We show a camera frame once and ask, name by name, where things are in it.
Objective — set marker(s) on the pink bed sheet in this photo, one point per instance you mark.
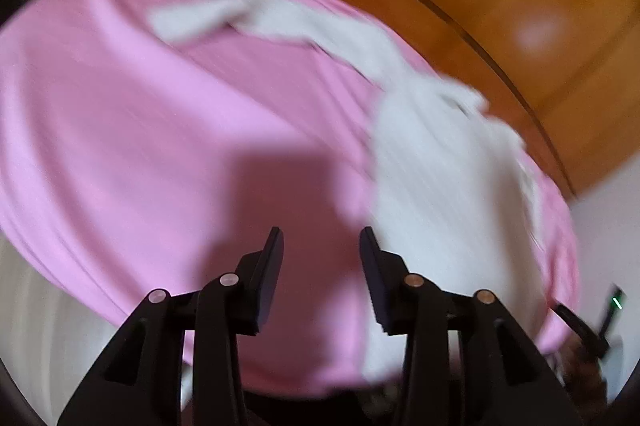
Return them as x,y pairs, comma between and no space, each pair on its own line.
83,120

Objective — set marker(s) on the white knitted sweater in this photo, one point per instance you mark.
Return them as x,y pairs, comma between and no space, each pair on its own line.
287,115

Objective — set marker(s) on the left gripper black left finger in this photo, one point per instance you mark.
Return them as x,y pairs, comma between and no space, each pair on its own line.
136,380

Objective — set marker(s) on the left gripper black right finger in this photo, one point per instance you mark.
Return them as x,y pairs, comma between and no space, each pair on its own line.
467,361

